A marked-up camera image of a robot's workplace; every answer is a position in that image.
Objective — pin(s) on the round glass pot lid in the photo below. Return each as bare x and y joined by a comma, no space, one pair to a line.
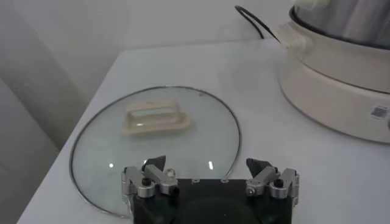
155,121

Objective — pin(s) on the cream electric cooker pot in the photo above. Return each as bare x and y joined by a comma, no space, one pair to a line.
335,91

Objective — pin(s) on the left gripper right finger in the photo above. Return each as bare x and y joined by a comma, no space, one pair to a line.
274,185

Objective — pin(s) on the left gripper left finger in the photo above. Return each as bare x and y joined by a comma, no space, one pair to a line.
152,182

